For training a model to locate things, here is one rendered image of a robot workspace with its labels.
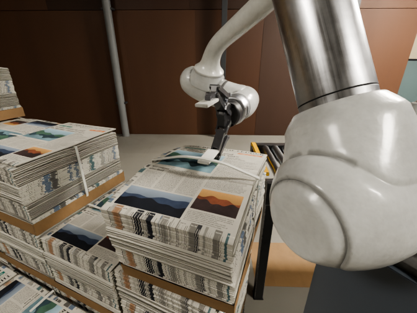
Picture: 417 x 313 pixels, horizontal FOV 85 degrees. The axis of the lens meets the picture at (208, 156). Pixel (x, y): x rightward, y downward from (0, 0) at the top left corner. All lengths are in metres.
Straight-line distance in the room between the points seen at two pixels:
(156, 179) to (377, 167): 0.43
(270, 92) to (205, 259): 3.89
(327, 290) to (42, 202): 0.81
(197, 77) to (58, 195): 0.59
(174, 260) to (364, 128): 0.39
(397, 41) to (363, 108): 4.67
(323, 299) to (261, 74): 3.75
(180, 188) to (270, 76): 3.78
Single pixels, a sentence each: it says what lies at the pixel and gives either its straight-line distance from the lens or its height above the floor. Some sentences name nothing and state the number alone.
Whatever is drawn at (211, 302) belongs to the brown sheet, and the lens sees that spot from 0.57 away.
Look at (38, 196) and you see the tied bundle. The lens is 0.85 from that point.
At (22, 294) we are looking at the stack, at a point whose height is 0.60.
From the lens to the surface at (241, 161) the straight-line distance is 0.63.
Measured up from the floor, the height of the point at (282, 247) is 0.00.
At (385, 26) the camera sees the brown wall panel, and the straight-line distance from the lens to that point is 4.84.
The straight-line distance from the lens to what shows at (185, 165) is 0.59.
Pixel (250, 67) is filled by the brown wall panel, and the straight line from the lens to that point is 4.12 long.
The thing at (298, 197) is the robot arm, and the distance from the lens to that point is 0.27.
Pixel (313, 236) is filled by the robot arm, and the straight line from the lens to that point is 0.28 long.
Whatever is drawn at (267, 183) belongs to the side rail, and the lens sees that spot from 1.09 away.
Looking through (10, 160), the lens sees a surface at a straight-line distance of 0.85.
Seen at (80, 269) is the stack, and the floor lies 0.78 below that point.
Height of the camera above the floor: 1.33
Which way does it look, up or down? 24 degrees down
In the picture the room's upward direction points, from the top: straight up
